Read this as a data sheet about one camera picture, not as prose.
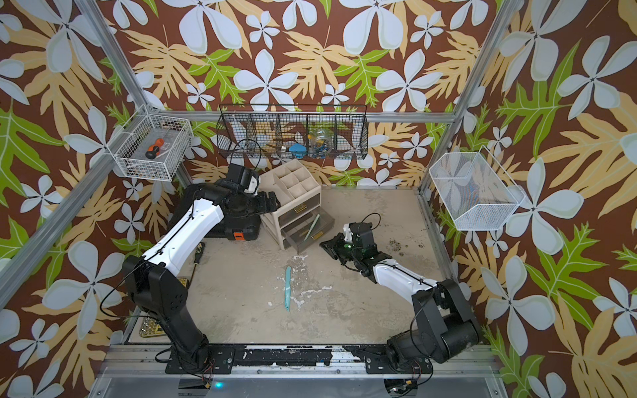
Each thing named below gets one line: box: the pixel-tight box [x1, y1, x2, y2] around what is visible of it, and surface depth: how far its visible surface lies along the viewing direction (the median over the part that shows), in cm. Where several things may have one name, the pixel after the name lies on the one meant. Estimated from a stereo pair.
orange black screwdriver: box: [145, 137, 166, 161], surface depth 82 cm
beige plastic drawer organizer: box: [259, 159, 335, 254], surface depth 90 cm
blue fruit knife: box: [285, 266, 292, 312], surface depth 90 cm
